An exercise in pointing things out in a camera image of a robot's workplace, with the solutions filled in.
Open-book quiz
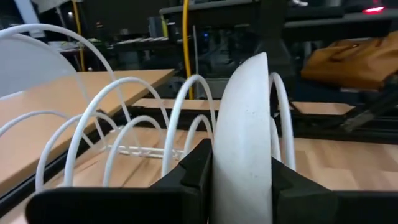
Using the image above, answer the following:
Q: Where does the brown leather bag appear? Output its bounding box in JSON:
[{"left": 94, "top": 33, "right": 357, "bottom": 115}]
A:
[{"left": 300, "top": 30, "right": 398, "bottom": 91}]

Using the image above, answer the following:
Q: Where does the white speckled plate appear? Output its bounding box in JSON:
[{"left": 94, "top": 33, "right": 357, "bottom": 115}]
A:
[{"left": 208, "top": 52, "right": 274, "bottom": 224}]

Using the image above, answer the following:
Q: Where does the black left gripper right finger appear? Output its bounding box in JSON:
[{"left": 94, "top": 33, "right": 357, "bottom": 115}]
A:
[{"left": 271, "top": 157, "right": 398, "bottom": 224}]

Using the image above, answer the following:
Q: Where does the black frame post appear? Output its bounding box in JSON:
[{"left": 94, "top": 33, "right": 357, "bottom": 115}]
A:
[{"left": 256, "top": 0, "right": 295, "bottom": 78}]

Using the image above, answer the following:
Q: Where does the thin yellow hanging cable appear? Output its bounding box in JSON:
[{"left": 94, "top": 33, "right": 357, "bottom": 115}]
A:
[{"left": 72, "top": 0, "right": 85, "bottom": 72}]

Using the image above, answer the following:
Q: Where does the yellow pole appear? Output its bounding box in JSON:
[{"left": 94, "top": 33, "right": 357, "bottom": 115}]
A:
[{"left": 182, "top": 0, "right": 194, "bottom": 100}]

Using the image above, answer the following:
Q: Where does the plain white plate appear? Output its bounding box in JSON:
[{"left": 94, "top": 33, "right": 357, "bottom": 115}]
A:
[{"left": 0, "top": 34, "right": 77, "bottom": 99}]

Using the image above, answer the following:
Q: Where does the white wire dish rack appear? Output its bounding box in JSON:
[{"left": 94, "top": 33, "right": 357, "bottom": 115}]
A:
[{"left": 0, "top": 23, "right": 296, "bottom": 192}]

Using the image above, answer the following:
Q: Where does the red indicator light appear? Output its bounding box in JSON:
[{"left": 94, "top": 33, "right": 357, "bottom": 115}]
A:
[{"left": 362, "top": 6, "right": 386, "bottom": 15}]

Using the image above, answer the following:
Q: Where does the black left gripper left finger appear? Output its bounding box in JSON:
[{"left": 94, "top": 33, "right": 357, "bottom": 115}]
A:
[{"left": 25, "top": 138, "right": 214, "bottom": 224}]

